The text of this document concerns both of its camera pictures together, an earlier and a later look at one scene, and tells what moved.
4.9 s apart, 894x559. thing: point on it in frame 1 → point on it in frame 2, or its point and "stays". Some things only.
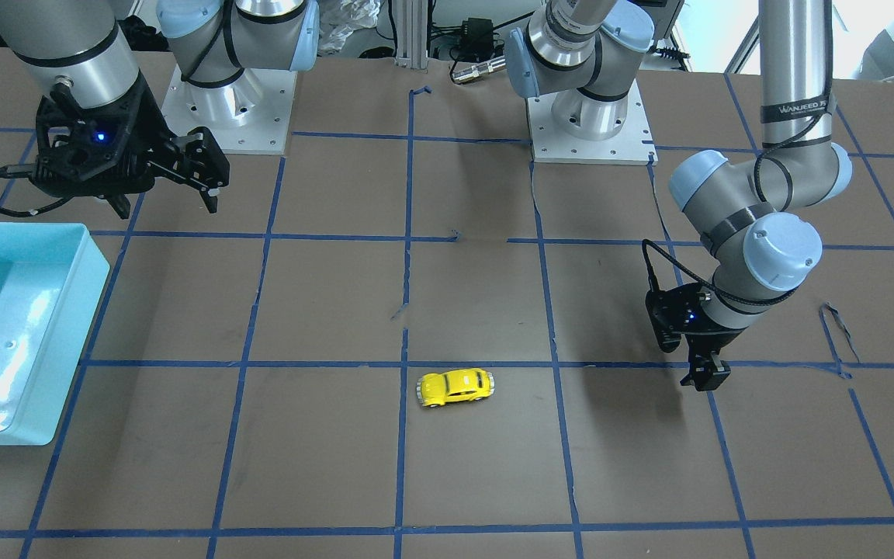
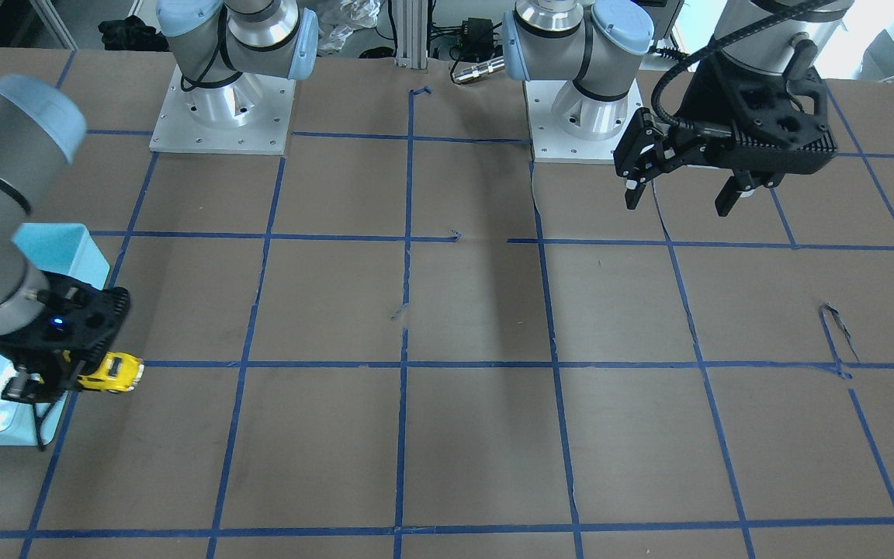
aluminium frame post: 411,34 stays
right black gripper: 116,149 → 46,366
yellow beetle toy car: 435,389 → 116,372
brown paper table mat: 404,339 stays
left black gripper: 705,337 → 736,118
